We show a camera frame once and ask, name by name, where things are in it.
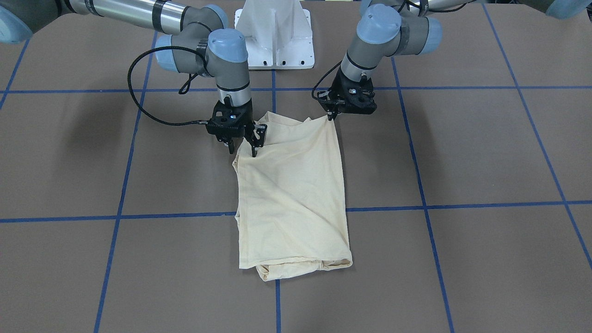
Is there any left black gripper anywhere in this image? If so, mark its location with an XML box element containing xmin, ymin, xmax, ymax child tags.
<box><xmin>333</xmin><ymin>67</ymin><xmax>374</xmax><ymax>95</ymax></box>

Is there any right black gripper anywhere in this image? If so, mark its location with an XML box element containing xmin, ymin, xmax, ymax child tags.
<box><xmin>213</xmin><ymin>100</ymin><xmax>253</xmax><ymax>124</ymax></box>

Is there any beige long sleeve shirt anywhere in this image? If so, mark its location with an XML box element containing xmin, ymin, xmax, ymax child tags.
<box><xmin>233</xmin><ymin>112</ymin><xmax>353</xmax><ymax>282</ymax></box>

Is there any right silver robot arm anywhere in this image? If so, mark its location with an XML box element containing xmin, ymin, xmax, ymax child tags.
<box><xmin>1</xmin><ymin>0</ymin><xmax>254</xmax><ymax>127</ymax></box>

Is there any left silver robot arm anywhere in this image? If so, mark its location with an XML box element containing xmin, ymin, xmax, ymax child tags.
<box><xmin>328</xmin><ymin>0</ymin><xmax>591</xmax><ymax>103</ymax></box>

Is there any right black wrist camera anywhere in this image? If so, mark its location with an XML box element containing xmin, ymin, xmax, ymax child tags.
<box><xmin>206</xmin><ymin>114</ymin><xmax>268</xmax><ymax>152</ymax></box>

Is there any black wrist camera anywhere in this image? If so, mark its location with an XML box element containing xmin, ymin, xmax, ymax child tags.
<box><xmin>206</xmin><ymin>114</ymin><xmax>268</xmax><ymax>152</ymax></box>
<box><xmin>312</xmin><ymin>81</ymin><xmax>378</xmax><ymax>121</ymax></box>

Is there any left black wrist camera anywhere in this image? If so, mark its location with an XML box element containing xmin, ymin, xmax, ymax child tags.
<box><xmin>312</xmin><ymin>81</ymin><xmax>378</xmax><ymax>121</ymax></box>

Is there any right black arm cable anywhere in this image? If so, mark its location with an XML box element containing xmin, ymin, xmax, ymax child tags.
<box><xmin>128</xmin><ymin>46</ymin><xmax>213</xmax><ymax>126</ymax></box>

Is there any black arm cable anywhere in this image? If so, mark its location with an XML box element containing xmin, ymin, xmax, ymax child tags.
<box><xmin>312</xmin><ymin>60</ymin><xmax>344</xmax><ymax>105</ymax></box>
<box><xmin>128</xmin><ymin>46</ymin><xmax>213</xmax><ymax>126</ymax></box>

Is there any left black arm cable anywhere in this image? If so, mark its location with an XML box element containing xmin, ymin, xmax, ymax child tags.
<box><xmin>312</xmin><ymin>60</ymin><xmax>344</xmax><ymax>105</ymax></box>

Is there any white metal base plate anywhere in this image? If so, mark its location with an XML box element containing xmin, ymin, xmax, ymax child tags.
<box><xmin>234</xmin><ymin>0</ymin><xmax>315</xmax><ymax>70</ymax></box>

